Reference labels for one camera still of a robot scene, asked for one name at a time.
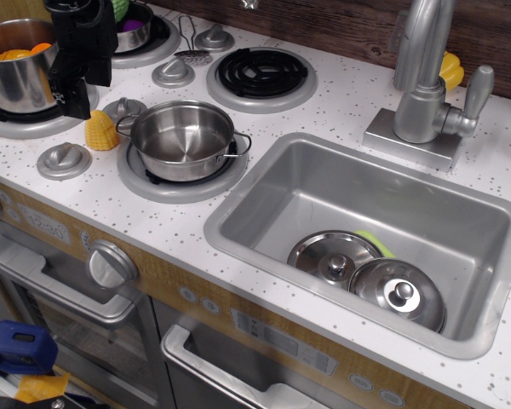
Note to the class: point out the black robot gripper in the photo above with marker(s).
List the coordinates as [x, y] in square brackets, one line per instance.
[87, 39]

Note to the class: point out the yellow toy corn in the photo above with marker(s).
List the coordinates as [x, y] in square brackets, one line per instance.
[100, 132]

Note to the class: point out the silver stove knob centre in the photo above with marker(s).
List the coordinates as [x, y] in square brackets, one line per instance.
[124, 110]

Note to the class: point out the silver stove knob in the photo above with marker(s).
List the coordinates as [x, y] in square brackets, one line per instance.
[124, 110]
[63, 162]
[173, 74]
[215, 39]

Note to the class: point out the silver stove knob front left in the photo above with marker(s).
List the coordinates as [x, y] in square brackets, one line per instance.
[63, 162]

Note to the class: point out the silver stove knob back middle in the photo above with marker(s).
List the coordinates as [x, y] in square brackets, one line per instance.
[173, 74]

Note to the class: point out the silver stove knob back right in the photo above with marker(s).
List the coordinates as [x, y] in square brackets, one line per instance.
[215, 39]

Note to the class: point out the orange toy fruit in pot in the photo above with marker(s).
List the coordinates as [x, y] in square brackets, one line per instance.
[15, 54]

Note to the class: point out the tall steel pot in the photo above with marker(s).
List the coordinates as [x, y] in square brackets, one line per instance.
[24, 84]

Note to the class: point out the small steel saucepan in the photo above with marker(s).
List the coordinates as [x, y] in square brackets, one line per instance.
[129, 41]

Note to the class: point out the purple toy vegetable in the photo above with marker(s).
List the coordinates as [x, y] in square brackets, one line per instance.
[131, 25]

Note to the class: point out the green toy bitter gourd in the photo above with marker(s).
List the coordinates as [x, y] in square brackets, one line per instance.
[120, 9]

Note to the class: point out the metal potato masher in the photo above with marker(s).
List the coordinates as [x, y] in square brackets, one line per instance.
[191, 55]

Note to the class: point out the silver oven dial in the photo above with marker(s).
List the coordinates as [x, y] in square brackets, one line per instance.
[108, 266]

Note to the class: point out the black coil burner back right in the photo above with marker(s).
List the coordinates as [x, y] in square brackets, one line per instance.
[261, 73]

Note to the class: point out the blue clamp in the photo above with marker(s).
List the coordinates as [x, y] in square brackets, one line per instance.
[26, 349]

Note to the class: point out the yellow tape piece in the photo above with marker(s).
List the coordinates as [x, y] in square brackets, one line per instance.
[33, 388]

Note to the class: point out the steel pot lid left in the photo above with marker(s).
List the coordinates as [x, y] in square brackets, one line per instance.
[331, 256]

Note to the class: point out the steel pot lid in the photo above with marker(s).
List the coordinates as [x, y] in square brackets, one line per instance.
[403, 289]
[331, 256]

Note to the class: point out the silver toy faucet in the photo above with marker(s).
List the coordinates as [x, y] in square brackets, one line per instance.
[425, 129]

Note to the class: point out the green toy in sink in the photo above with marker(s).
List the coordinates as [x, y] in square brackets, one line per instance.
[371, 245]

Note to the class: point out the steel pot lid right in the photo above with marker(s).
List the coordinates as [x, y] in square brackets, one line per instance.
[403, 289]

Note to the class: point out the yellow toy bell pepper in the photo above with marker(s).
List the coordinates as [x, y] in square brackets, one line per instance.
[451, 71]

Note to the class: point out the grey sink basin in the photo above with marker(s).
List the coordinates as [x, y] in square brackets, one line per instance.
[312, 212]

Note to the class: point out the steel pan with handles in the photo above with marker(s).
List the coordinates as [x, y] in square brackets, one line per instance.
[183, 141]

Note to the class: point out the silver oven door handle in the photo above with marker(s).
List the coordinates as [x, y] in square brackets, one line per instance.
[25, 267]

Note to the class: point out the silver dishwasher door handle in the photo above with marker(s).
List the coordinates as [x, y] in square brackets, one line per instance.
[217, 372]

